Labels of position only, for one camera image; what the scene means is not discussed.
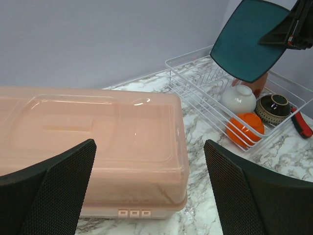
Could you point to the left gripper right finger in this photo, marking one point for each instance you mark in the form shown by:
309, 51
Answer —
254, 200

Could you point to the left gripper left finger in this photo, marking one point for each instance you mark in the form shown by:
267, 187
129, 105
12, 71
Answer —
46, 198

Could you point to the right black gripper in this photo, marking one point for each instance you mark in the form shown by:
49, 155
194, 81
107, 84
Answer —
295, 31

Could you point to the teal square plate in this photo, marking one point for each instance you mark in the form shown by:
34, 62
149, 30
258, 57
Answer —
237, 50

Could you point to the pink grey mug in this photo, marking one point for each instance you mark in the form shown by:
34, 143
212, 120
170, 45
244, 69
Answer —
256, 87

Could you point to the orange bowl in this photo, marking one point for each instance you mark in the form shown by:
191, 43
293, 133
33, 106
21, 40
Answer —
241, 134

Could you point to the brown beige bowl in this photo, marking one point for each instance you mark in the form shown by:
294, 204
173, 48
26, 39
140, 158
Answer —
273, 108

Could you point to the white bowl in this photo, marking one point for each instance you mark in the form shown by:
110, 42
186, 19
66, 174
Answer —
238, 99

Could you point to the pink translucent storage box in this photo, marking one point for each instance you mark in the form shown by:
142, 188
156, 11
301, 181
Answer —
141, 165

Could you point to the white wire dish rack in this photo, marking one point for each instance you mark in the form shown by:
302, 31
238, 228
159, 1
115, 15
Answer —
198, 80

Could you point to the red handled tool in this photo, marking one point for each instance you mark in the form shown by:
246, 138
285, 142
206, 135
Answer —
300, 124

